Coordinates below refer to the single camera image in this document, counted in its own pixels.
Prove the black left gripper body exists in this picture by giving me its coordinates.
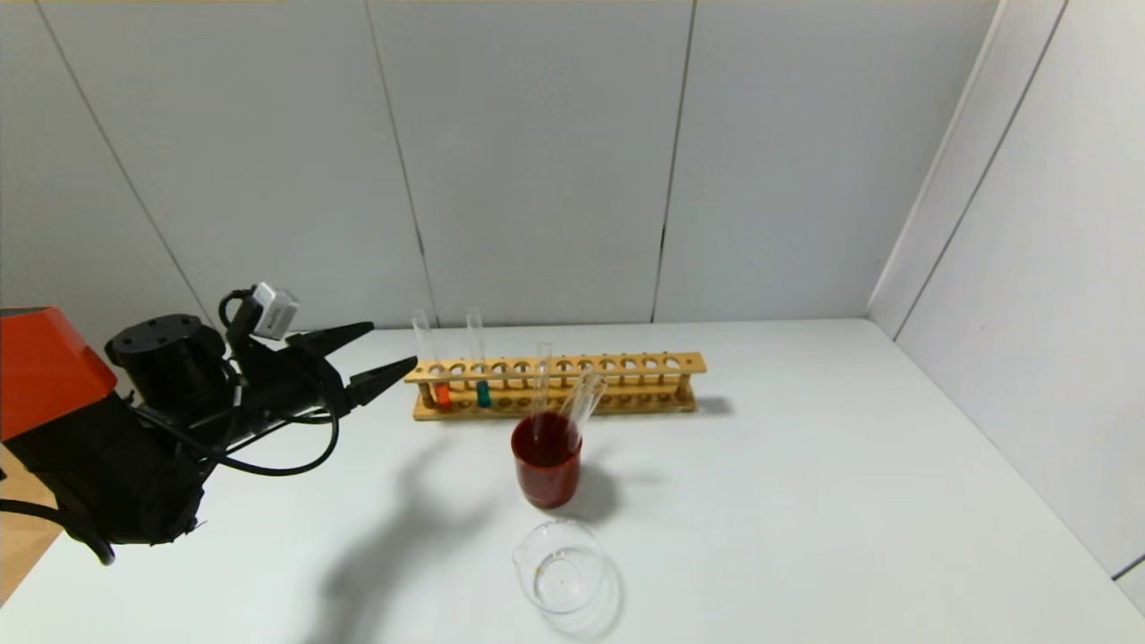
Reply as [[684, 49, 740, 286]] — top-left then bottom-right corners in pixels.
[[227, 343, 351, 438]]

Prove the test tube with red pigment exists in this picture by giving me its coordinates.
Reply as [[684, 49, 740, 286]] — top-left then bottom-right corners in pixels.
[[412, 309, 454, 411]]

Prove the test tube with blue pigment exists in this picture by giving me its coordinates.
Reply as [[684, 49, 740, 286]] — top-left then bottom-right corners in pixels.
[[466, 308, 493, 409]]

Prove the wooden test tube rack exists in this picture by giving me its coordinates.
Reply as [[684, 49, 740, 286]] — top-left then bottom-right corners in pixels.
[[404, 352, 707, 422]]

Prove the red cup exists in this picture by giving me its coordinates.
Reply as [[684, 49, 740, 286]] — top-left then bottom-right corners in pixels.
[[511, 411, 583, 509]]

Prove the clear glass beaker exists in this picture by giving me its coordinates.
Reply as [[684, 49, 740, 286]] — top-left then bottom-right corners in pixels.
[[512, 519, 607, 614]]

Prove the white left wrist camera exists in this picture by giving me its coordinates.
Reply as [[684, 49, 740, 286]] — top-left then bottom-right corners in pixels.
[[250, 283, 300, 341]]

